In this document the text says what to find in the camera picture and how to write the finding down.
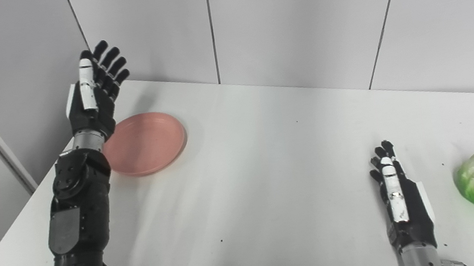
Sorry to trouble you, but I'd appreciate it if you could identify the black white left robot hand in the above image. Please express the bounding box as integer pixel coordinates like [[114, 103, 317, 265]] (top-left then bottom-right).
[[56, 37, 139, 147]]

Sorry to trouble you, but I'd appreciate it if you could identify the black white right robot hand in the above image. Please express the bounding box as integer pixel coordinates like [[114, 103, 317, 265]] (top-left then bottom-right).
[[365, 135, 440, 255]]

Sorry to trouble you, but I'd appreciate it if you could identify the pink round plate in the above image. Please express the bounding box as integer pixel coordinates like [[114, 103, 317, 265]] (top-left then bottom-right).
[[98, 108, 191, 181]]

